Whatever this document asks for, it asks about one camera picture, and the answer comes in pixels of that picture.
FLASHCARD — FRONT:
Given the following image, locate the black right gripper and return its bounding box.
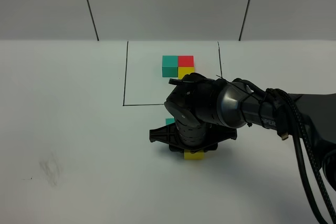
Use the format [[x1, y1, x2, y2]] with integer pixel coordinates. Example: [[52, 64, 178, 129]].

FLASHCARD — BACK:
[[150, 124, 237, 153]]

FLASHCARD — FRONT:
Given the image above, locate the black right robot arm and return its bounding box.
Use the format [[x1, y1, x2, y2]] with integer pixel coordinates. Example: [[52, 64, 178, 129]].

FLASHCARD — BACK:
[[149, 73, 335, 183]]

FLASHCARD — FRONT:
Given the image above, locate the yellow template block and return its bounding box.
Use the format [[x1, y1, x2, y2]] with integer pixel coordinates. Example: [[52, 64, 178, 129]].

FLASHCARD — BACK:
[[178, 67, 195, 80]]

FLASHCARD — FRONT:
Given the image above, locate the green template block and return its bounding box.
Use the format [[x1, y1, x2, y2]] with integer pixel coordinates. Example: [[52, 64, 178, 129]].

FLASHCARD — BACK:
[[162, 56, 179, 78]]

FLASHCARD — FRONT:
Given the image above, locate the red template block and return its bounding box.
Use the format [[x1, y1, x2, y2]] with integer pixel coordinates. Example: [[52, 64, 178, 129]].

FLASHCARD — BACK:
[[178, 56, 194, 68]]

